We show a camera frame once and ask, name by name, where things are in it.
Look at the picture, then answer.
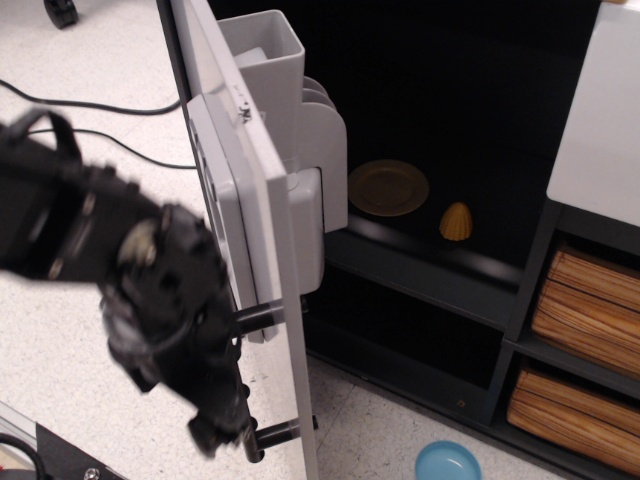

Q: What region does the white countertop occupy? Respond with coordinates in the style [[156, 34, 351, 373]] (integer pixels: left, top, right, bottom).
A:
[[547, 1, 639, 226]]

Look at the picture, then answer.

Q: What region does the upper black floor cable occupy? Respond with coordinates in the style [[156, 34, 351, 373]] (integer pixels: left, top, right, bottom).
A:
[[0, 78, 182, 116]]

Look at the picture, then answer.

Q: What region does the black braided cable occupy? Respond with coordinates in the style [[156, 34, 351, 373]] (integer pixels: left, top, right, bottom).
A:
[[0, 434, 49, 480]]

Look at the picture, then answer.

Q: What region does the grey door bin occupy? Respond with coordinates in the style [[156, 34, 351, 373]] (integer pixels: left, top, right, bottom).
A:
[[218, 10, 348, 294]]

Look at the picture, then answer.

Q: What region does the black caster wheel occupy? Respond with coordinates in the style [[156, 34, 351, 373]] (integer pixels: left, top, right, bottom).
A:
[[43, 0, 79, 29]]

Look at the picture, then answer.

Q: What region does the black floor cable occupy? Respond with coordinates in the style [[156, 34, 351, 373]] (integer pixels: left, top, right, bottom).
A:
[[0, 78, 182, 116], [29, 128, 197, 170]]

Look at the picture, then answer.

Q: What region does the dark grey shelf unit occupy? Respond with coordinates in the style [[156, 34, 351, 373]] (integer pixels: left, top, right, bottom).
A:
[[490, 200, 639, 479]]

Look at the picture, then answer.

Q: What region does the woven wood basket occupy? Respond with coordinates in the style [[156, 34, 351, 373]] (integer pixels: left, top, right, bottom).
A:
[[507, 370, 639, 477], [531, 247, 639, 379]]

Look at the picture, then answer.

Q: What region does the blue bowl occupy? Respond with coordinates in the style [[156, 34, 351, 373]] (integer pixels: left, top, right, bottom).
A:
[[414, 441, 483, 480]]

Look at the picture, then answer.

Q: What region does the lower black floor cable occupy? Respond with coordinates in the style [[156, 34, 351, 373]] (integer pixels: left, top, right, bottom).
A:
[[29, 128, 197, 170]]

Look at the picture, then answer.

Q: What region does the yellow shell shaped toy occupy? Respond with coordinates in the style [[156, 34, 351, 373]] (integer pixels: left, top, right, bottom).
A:
[[439, 202, 473, 242]]

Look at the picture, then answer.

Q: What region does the upper woven wood basket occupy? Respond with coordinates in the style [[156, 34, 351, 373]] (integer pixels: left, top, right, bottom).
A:
[[531, 247, 639, 379]]

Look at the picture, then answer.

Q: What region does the black fridge door handle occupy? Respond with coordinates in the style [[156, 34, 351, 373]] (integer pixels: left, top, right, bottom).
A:
[[234, 299, 318, 479]]

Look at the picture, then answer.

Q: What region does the grey toy fridge door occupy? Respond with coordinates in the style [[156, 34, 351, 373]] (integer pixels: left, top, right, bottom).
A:
[[161, 1, 300, 479]]

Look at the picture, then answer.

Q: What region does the lower woven wood basket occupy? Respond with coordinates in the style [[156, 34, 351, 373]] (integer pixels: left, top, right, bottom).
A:
[[507, 370, 639, 477]]

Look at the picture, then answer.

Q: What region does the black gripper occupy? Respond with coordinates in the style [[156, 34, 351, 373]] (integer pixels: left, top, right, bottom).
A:
[[102, 294, 251, 460]]

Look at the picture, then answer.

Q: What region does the grey water dispenser panel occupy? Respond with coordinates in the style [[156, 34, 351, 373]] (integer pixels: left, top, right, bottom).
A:
[[187, 94, 258, 310]]

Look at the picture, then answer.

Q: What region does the yellow plate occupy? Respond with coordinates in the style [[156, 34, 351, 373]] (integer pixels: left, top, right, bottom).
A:
[[348, 159, 430, 217]]

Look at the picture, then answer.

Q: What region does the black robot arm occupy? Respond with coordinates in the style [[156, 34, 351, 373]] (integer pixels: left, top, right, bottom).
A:
[[1, 109, 251, 456]]

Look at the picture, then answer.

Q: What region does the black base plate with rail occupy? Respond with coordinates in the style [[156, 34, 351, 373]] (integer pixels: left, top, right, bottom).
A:
[[1, 402, 124, 480]]

